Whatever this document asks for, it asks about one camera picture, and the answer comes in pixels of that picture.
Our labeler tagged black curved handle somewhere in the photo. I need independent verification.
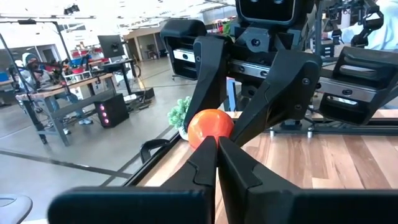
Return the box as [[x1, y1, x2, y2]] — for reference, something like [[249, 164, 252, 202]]
[[139, 139, 171, 164]]

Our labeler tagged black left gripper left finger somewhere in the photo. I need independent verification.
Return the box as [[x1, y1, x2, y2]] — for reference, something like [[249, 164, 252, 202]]
[[48, 136, 218, 224]]

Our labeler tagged green potted plant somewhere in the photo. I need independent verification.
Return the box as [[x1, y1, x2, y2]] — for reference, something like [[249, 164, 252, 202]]
[[167, 96, 192, 141]]

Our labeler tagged black monitor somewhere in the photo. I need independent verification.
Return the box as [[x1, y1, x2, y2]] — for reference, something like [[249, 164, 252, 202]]
[[97, 34, 126, 59]]

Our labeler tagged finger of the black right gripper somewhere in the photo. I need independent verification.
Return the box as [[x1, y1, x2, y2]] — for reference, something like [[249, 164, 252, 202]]
[[183, 35, 233, 132], [229, 49, 323, 147]]

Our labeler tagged black aluminium table frame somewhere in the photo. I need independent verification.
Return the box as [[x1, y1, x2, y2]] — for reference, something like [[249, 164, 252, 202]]
[[124, 114, 398, 187]]

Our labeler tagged small orange toy fruit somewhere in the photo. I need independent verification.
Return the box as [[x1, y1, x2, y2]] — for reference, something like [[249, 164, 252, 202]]
[[187, 108, 235, 150]]

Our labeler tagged black background rig frame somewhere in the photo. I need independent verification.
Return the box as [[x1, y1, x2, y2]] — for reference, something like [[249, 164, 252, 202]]
[[0, 17, 74, 103]]

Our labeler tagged gray metal table frame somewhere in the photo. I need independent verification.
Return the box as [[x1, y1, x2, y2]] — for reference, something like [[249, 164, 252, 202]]
[[15, 73, 116, 147]]

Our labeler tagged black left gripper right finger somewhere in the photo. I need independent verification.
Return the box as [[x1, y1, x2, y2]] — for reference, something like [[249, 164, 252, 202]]
[[217, 136, 398, 224]]

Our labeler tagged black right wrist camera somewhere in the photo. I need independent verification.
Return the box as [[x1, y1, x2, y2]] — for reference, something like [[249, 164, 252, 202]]
[[234, 0, 315, 26]]

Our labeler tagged black computer tower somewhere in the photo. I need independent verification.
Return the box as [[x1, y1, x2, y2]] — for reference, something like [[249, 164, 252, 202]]
[[94, 93, 130, 129]]

